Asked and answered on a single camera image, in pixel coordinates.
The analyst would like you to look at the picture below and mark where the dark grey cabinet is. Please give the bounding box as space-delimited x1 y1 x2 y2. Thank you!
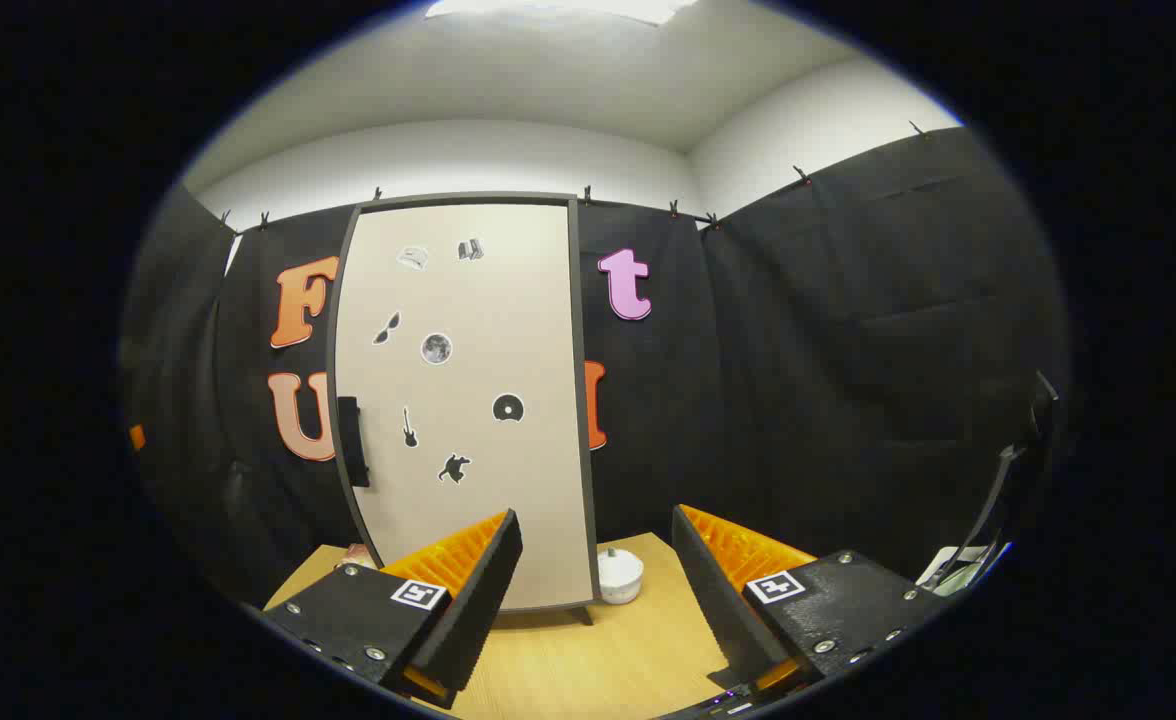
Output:
326 192 604 627

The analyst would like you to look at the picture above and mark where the row of cloth clips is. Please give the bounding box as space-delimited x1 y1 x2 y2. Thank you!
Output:
218 120 929 233

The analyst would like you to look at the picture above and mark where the dark angled stand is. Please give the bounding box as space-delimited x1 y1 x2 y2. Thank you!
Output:
953 370 1061 591

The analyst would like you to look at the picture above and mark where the beige cabinet door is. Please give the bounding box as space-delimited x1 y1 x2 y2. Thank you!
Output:
333 203 597 611

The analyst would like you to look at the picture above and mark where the small white round jar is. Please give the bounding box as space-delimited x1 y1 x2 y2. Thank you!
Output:
596 546 645 605

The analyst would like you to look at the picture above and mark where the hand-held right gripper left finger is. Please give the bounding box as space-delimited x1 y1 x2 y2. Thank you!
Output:
263 508 525 709

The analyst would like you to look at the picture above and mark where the black backdrop cloth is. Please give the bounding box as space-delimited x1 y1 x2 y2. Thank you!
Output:
118 125 1074 611

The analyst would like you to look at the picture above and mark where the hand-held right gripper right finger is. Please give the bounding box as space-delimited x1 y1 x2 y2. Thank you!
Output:
670 503 949 701

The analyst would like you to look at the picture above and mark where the white flat object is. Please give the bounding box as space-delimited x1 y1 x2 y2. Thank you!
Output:
916 545 1011 596

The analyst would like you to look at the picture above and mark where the black cabinet door handle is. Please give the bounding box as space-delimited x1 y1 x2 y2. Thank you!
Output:
336 396 371 488

